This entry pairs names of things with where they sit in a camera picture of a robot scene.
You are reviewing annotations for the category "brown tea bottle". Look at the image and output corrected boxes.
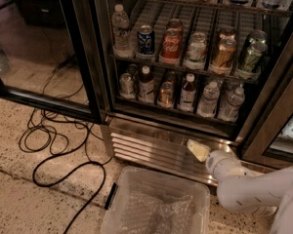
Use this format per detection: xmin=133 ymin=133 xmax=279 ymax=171
xmin=138 ymin=65 xmax=154 ymax=103
xmin=178 ymin=73 xmax=196 ymax=112

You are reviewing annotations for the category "brown can behind gold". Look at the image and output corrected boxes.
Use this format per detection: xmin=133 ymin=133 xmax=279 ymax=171
xmin=217 ymin=26 xmax=235 ymax=40

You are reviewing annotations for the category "green can rear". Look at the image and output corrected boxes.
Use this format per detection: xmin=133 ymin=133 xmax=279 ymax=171
xmin=245 ymin=30 xmax=268 ymax=46

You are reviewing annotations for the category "bubble wrap sheet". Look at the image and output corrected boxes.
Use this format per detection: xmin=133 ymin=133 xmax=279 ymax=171
xmin=116 ymin=183 xmax=194 ymax=234

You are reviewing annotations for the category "clear plastic storage bin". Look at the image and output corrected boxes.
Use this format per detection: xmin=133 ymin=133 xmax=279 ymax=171
xmin=101 ymin=166 xmax=210 ymax=234

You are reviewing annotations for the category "white green soda can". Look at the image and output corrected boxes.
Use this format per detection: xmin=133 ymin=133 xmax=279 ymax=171
xmin=183 ymin=32 xmax=207 ymax=70

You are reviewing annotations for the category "gold can bottom shelf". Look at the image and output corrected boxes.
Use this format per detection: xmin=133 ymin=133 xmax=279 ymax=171
xmin=157 ymin=81 xmax=174 ymax=108

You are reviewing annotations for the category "dark cabinet behind door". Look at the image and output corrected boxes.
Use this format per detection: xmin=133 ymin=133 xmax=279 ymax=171
xmin=14 ymin=0 xmax=64 ymax=28

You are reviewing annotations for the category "brown tea bottle right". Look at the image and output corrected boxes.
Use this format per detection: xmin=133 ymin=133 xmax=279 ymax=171
xmin=178 ymin=73 xmax=196 ymax=112

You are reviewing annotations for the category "water bottle middle shelf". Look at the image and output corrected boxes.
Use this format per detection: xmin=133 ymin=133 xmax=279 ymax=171
xmin=111 ymin=4 xmax=133 ymax=58

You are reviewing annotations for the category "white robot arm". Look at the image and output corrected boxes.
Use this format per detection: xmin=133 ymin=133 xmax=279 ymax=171
xmin=187 ymin=139 xmax=293 ymax=234

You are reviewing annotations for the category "gold soda can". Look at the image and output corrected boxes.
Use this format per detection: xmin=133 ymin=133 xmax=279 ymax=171
xmin=208 ymin=38 xmax=237 ymax=75

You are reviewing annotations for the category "red can behind Coke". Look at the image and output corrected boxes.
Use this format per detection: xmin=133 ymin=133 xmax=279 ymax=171
xmin=166 ymin=18 xmax=184 ymax=33

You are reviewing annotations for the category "silver can bottom shelf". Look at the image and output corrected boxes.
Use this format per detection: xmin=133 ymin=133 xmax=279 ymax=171
xmin=119 ymin=73 xmax=135 ymax=99

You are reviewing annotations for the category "stainless steel glass-door fridge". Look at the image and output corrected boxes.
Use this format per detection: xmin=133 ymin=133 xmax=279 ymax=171
xmin=69 ymin=0 xmax=293 ymax=187

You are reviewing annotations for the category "green can front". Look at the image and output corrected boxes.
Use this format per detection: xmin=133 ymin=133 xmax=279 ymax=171
xmin=237 ymin=42 xmax=268 ymax=80

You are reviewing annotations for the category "water bottle bottom left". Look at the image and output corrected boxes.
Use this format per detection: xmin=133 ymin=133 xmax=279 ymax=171
xmin=196 ymin=81 xmax=220 ymax=118

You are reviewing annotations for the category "red Coca-Cola can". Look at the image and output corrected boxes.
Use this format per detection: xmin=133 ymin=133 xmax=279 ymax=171
xmin=159 ymin=28 xmax=182 ymax=64

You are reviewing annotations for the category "water bottle bottom right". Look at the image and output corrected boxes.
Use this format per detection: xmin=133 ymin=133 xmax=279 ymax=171
xmin=218 ymin=87 xmax=245 ymax=122

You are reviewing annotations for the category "blue Pepsi can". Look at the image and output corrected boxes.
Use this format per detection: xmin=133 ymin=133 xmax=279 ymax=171
xmin=136 ymin=24 xmax=155 ymax=60

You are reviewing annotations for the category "open glass fridge door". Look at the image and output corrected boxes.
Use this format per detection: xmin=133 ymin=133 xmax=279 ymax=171
xmin=0 ymin=0 xmax=102 ymax=124

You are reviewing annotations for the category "brown tea bottle left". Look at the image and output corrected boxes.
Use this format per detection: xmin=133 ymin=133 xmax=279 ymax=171
xmin=138 ymin=65 xmax=154 ymax=103

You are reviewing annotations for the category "black cable on floor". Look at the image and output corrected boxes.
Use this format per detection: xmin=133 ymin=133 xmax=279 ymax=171
xmin=18 ymin=54 xmax=114 ymax=234

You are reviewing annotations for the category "water bottle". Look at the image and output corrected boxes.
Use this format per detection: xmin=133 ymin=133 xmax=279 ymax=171
xmin=218 ymin=87 xmax=245 ymax=122
xmin=196 ymin=81 xmax=220 ymax=118

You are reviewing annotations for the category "dark can behind silver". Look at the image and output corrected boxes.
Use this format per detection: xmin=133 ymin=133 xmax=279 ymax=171
xmin=126 ymin=63 xmax=139 ymax=80

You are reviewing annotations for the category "dark can behind gold bottom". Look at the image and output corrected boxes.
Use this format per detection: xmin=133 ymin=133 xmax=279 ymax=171
xmin=164 ymin=70 xmax=178 ymax=85

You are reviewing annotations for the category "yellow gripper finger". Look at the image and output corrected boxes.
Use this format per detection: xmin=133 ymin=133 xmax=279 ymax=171
xmin=187 ymin=139 xmax=211 ymax=162

